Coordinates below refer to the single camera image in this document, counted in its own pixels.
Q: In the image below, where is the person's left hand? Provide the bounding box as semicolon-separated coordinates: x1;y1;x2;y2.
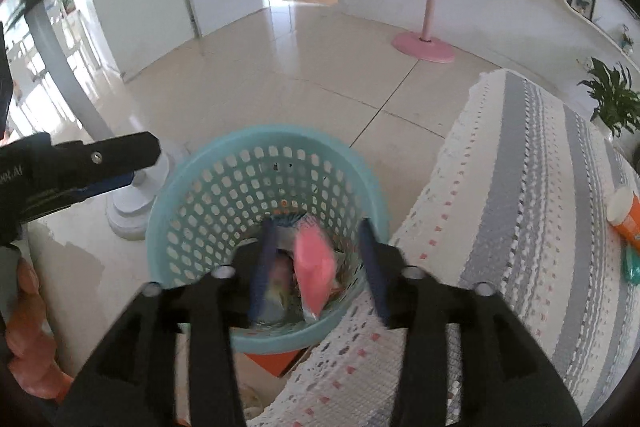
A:
0;256;76;404

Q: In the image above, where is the potted green plant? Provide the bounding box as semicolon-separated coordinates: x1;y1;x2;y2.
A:
577;57;640;138

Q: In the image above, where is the teal plastic basket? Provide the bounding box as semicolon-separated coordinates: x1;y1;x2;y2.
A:
145;124;392;355

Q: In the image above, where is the white curved wall shelf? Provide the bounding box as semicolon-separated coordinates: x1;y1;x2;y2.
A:
560;0;640;75

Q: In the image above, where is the framed butterfly picture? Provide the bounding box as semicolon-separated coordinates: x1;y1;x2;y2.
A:
567;0;597;20

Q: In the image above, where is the teal wrapper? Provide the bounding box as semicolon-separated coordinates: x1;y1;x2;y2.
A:
622;247;640;286

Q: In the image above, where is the orange paper cup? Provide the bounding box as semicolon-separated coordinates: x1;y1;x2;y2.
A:
606;186;640;251

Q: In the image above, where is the orange box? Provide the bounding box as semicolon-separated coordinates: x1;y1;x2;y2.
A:
246;348;302;379

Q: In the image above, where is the pink snack packet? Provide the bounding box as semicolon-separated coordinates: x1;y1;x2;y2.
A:
292;227;337;323

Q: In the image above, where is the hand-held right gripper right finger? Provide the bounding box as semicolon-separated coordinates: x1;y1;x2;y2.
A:
357;218;583;427

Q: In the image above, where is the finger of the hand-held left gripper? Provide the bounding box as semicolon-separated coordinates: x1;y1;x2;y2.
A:
52;131;162;188
25;173;136;214

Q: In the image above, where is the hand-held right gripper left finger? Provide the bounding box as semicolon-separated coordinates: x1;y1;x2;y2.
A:
55;221;277;427

